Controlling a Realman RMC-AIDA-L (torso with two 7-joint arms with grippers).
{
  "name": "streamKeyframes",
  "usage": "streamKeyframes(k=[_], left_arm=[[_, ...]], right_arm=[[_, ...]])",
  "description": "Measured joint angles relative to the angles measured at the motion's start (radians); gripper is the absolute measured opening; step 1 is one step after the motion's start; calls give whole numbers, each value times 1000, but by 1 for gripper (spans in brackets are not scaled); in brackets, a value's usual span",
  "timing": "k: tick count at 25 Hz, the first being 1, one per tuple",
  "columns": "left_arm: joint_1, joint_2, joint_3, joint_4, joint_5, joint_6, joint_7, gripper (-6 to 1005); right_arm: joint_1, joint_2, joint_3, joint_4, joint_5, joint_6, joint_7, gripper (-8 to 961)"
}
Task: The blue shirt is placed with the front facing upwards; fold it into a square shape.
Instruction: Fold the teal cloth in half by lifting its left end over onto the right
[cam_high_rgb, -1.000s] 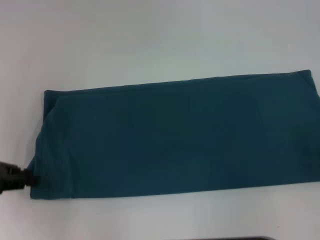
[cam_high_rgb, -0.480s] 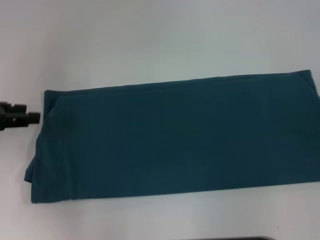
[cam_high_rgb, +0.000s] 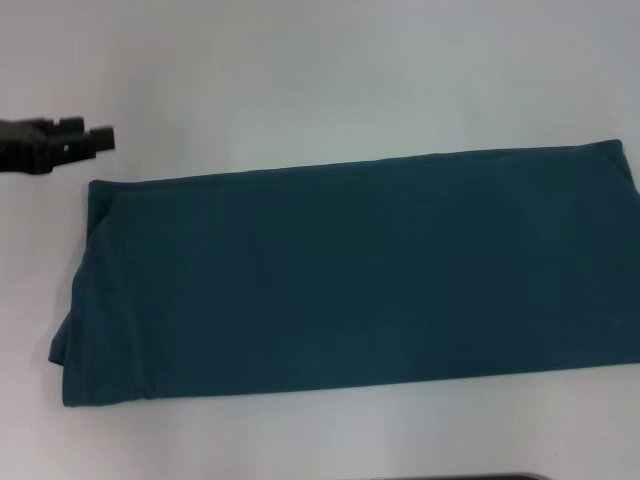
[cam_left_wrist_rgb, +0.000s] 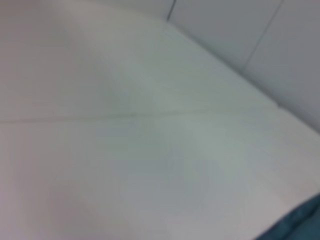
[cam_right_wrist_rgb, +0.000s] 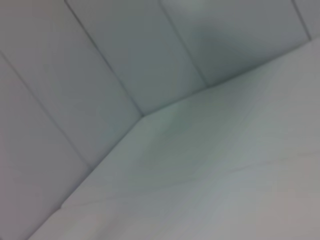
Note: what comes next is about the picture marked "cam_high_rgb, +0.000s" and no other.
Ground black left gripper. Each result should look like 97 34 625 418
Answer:
0 116 117 176

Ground teal T-shirt with FREE print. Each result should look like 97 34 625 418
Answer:
47 138 640 409

